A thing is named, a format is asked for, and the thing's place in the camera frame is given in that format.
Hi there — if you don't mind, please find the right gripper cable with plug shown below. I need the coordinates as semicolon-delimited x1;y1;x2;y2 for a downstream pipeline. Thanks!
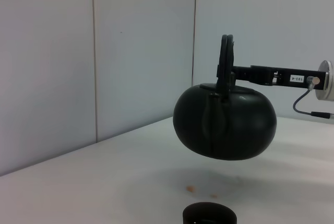
292;76;334;118

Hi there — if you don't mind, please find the small black teacup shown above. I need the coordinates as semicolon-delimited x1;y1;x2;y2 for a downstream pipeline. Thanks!
182;202;238;224

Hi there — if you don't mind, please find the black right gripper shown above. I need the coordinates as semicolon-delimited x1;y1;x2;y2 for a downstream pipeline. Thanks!
231;65;327;89

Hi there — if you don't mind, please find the black round teapot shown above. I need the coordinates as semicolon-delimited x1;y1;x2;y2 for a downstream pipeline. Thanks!
173;34;277;161

